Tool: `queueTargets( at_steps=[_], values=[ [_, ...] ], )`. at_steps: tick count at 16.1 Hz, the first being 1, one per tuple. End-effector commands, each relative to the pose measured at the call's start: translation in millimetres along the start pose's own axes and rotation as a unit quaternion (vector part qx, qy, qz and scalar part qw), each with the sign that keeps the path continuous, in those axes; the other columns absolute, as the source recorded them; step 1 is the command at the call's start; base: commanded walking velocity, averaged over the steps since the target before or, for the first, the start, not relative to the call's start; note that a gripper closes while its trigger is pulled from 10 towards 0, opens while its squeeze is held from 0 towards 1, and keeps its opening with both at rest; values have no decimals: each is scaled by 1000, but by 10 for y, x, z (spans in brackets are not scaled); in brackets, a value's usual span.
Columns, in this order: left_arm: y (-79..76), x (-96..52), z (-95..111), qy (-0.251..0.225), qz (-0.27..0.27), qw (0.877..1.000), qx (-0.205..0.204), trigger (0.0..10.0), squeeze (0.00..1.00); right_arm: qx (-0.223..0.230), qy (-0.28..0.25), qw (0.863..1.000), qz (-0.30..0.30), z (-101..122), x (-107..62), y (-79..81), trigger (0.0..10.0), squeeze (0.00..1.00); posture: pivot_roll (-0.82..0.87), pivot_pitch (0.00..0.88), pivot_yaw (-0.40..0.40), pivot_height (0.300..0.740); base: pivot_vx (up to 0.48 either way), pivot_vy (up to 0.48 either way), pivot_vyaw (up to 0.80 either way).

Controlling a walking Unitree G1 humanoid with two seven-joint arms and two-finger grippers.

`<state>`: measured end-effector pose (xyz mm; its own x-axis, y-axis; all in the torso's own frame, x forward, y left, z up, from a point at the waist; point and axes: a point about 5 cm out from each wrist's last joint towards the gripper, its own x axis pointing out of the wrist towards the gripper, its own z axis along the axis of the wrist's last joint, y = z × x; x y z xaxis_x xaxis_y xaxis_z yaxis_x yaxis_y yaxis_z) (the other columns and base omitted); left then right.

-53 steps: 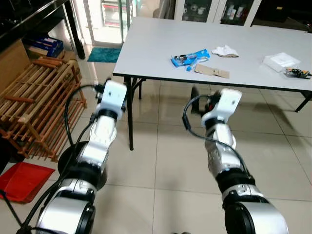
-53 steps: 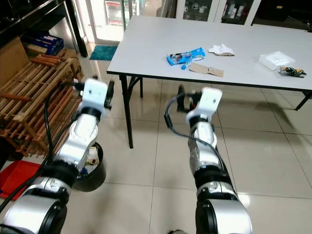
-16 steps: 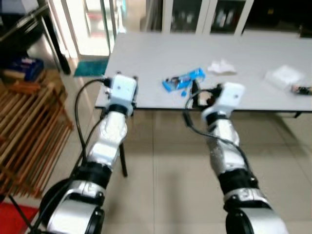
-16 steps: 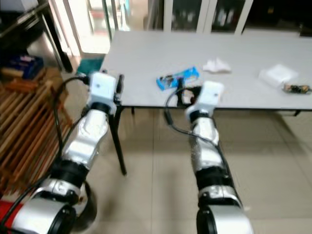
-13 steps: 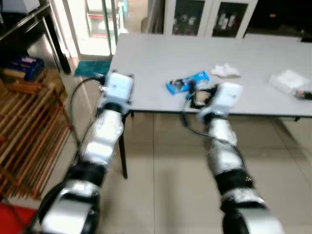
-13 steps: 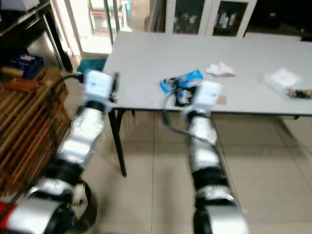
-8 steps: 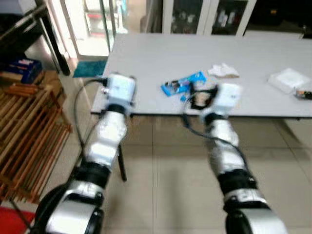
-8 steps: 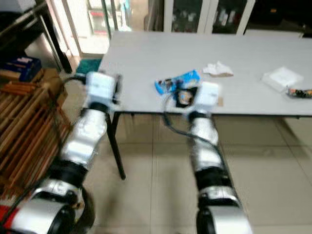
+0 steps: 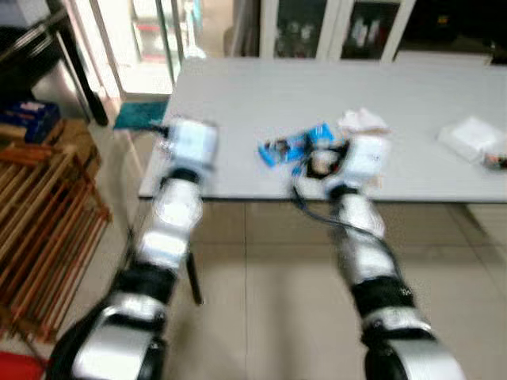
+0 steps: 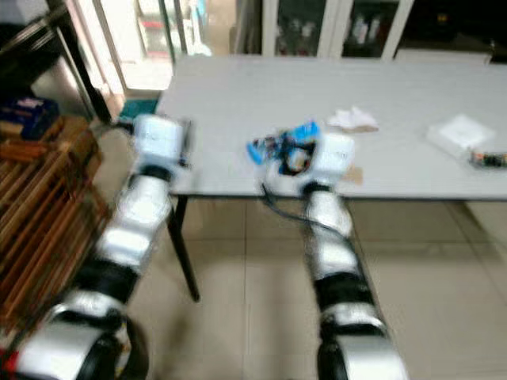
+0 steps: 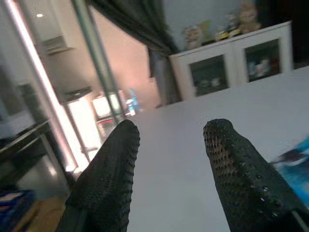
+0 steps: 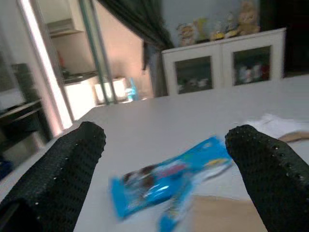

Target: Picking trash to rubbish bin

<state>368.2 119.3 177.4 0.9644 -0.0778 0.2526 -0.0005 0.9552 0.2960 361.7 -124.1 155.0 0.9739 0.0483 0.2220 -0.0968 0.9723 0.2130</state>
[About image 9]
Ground blue snack wrapper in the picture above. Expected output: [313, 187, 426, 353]
[257, 122, 335, 168]

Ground white crumpled tissue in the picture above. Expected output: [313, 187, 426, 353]
[338, 108, 390, 135]

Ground grey table with black legs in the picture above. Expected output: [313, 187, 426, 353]
[138, 52, 507, 306]

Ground white glass-door cabinet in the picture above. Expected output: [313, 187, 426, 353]
[228, 0, 418, 63]

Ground white plastic packet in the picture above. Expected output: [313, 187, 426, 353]
[437, 116, 505, 164]

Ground teal floor mat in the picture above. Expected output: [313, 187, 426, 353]
[112, 99, 170, 131]

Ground small dark wrapper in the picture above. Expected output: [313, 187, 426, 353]
[482, 154, 507, 172]

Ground wooden slatted rack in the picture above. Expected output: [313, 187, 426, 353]
[0, 119, 112, 343]

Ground blue cardboard box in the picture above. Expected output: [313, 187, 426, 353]
[0, 98, 62, 145]

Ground red plastic sheet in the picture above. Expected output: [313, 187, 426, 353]
[0, 351, 50, 380]

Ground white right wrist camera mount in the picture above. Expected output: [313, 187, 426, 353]
[343, 133, 392, 189]

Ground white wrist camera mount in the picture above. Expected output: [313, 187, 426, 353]
[165, 117, 220, 173]
[343, 133, 392, 189]

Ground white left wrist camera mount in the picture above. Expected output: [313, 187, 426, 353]
[165, 117, 220, 173]

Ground glass door with white frame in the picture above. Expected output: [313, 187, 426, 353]
[62, 0, 208, 101]

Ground black metal desk frame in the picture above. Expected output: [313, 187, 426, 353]
[0, 6, 109, 128]

